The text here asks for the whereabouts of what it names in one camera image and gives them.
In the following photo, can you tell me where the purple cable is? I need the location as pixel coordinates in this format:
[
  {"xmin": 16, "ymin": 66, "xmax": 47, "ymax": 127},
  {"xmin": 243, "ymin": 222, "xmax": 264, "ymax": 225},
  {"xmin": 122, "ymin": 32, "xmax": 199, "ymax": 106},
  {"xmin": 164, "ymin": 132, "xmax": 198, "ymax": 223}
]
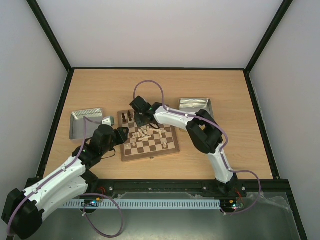
[
  {"xmin": 133, "ymin": 80, "xmax": 262, "ymax": 216},
  {"xmin": 6, "ymin": 116, "xmax": 124, "ymax": 237}
]

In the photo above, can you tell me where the dark chess pieces row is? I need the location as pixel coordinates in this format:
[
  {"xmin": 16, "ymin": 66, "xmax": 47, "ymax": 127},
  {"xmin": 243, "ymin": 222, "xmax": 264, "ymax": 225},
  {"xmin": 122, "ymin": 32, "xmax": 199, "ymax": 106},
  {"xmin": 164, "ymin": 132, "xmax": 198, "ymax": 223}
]
[{"xmin": 120, "ymin": 110, "xmax": 135, "ymax": 124}]

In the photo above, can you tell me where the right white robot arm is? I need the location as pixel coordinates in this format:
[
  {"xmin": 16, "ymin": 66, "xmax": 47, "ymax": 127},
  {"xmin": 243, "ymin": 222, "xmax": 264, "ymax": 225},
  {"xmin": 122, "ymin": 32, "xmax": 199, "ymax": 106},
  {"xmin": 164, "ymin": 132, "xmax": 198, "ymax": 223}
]
[{"xmin": 130, "ymin": 96, "xmax": 238, "ymax": 196}]

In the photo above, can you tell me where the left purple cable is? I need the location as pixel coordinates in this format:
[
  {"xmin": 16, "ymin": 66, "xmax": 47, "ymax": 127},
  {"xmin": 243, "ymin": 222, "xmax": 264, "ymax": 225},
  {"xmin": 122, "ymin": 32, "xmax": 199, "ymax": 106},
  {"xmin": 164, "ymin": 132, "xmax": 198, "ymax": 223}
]
[{"xmin": 6, "ymin": 116, "xmax": 124, "ymax": 237}]

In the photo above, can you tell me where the silver metal tin lid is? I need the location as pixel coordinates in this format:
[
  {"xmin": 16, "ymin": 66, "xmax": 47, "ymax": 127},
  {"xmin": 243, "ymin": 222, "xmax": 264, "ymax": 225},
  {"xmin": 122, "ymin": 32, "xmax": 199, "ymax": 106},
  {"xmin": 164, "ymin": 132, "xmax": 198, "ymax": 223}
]
[{"xmin": 69, "ymin": 108, "xmax": 104, "ymax": 142}]

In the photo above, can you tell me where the black enclosure frame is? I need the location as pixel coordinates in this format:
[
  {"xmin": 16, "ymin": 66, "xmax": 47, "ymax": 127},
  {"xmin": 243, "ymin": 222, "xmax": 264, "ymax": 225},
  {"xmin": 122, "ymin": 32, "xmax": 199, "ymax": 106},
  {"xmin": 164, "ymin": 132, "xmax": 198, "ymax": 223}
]
[{"xmin": 4, "ymin": 0, "xmax": 311, "ymax": 240}]

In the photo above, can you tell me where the light blue cable duct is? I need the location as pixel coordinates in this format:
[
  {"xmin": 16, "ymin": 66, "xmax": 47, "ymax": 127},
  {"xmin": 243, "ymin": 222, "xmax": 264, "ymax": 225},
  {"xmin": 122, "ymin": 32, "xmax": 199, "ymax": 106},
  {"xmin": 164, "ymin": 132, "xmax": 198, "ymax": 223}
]
[{"xmin": 61, "ymin": 199, "xmax": 221, "ymax": 210}]

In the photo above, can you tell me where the yellow metal tin box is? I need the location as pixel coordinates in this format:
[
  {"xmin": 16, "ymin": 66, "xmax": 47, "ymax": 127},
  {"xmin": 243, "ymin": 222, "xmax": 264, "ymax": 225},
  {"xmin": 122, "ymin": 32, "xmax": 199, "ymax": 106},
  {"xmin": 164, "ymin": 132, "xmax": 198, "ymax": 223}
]
[{"xmin": 178, "ymin": 97, "xmax": 214, "ymax": 118}]

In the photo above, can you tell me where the pile of white pieces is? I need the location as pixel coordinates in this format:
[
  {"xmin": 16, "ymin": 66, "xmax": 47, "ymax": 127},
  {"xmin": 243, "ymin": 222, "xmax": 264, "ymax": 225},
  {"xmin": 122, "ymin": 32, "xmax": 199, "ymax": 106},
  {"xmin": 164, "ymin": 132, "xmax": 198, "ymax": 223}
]
[{"xmin": 132, "ymin": 126, "xmax": 167, "ymax": 141}]

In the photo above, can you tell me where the black mounting rail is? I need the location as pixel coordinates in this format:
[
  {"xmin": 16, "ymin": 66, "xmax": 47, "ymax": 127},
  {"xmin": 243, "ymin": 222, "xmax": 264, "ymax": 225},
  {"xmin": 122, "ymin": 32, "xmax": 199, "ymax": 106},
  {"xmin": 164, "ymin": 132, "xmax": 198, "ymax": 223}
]
[{"xmin": 87, "ymin": 179, "xmax": 293, "ymax": 198}]

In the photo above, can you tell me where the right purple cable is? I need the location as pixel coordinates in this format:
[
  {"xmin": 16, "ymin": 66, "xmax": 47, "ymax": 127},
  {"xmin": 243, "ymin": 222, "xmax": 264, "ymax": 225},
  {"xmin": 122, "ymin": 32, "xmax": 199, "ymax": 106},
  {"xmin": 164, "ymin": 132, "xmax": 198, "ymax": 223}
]
[{"xmin": 133, "ymin": 80, "xmax": 262, "ymax": 216}]

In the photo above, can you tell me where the wooden chess board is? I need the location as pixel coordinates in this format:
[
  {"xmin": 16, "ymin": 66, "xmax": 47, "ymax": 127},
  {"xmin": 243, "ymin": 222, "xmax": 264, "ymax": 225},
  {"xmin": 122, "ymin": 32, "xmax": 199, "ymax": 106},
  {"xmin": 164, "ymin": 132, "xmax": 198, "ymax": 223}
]
[{"xmin": 117, "ymin": 110, "xmax": 180, "ymax": 162}]

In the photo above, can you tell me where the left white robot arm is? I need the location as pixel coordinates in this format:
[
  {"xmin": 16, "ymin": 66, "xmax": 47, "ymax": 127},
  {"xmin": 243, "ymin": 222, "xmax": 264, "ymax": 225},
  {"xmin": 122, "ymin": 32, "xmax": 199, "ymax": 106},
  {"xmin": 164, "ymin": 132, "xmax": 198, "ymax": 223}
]
[{"xmin": 1, "ymin": 124, "xmax": 129, "ymax": 240}]

